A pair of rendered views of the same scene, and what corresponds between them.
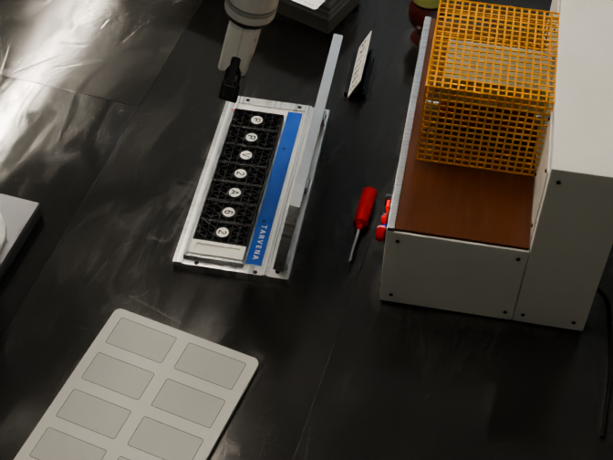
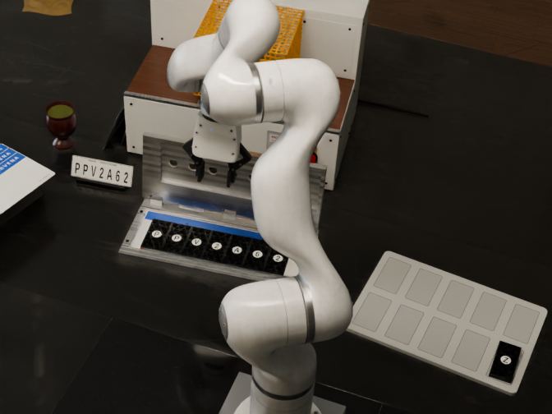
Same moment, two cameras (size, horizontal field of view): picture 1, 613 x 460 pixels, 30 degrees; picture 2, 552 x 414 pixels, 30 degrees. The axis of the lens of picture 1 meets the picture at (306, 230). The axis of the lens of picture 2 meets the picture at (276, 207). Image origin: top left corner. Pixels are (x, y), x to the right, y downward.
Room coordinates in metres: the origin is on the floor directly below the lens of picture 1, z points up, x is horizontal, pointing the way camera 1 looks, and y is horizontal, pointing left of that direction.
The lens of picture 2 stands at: (1.31, 1.82, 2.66)
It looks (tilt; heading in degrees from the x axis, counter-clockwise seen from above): 43 degrees down; 271
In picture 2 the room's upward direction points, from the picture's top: 4 degrees clockwise
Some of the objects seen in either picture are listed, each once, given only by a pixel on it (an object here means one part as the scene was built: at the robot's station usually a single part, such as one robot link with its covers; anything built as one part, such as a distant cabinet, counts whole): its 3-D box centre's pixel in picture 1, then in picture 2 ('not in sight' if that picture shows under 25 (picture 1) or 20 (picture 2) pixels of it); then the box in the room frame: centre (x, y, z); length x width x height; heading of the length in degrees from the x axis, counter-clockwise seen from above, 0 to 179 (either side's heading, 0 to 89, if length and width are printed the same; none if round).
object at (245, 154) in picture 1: (245, 157); (196, 243); (1.53, 0.12, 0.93); 0.10 x 0.05 x 0.01; 81
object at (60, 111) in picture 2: (426, 18); (62, 126); (1.93, -0.24, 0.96); 0.09 x 0.09 x 0.11
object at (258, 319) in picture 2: not in sight; (269, 336); (1.33, 0.64, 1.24); 0.19 x 0.12 x 0.24; 18
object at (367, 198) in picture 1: (359, 225); not in sight; (1.38, -0.10, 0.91); 0.18 x 0.03 x 0.03; 167
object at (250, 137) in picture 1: (251, 139); (177, 239); (1.58, 0.11, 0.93); 0.10 x 0.05 x 0.01; 81
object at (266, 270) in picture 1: (255, 181); (220, 241); (1.47, 0.10, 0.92); 0.44 x 0.21 x 0.04; 171
